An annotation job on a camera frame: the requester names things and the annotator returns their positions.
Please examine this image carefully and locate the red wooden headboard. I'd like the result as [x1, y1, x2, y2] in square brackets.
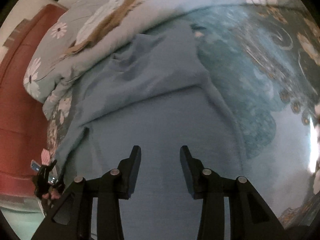
[0, 4, 65, 199]

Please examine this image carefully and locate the grey daisy print duvet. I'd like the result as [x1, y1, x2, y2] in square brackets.
[23, 0, 280, 119]

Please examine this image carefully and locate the blue knit sweater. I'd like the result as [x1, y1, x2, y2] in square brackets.
[56, 20, 245, 239]

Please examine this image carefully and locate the dark floral bed sheet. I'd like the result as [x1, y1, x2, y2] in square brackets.
[42, 3, 320, 230]

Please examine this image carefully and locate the white wardrobe with black stripe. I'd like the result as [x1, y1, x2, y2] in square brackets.
[1, 0, 69, 57]

